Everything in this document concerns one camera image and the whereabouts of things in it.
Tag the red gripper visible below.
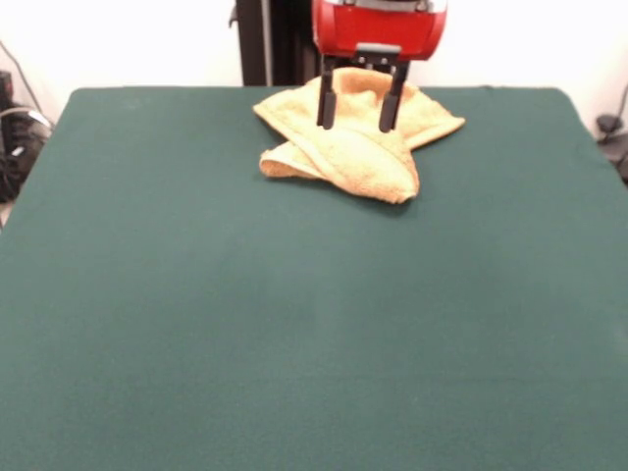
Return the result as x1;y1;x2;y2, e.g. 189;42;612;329
312;0;449;134

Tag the yellow terry towel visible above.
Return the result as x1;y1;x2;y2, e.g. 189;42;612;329
251;67;466;205

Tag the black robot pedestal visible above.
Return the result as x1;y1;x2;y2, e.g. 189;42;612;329
228;0;325;88

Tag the dark green table cloth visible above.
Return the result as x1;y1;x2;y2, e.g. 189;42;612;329
0;85;628;471

